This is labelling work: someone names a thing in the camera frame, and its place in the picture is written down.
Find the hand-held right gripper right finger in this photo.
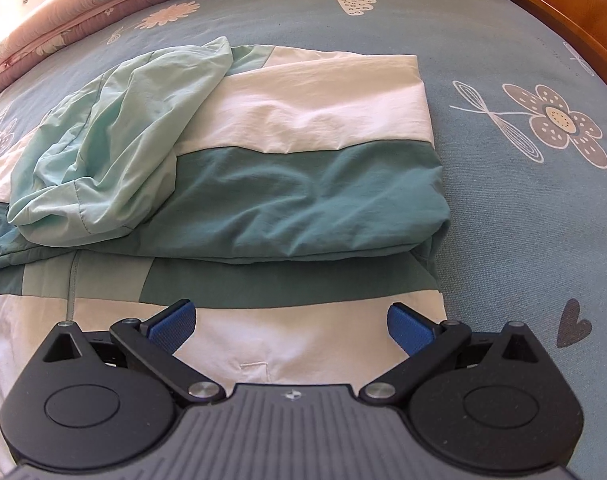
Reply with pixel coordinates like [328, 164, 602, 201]
[359, 302, 554, 405]

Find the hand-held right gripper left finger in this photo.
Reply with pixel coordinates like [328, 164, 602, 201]
[43, 300, 226, 408]

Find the wooden headboard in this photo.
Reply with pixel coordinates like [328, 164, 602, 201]
[476, 0, 607, 106]

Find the bed with blue floral sheet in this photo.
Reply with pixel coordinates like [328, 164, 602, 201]
[0, 0, 607, 480]

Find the green white hooded jacket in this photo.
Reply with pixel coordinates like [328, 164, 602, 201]
[0, 36, 451, 466]

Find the pink floral folded quilt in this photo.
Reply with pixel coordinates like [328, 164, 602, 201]
[0, 0, 489, 106]

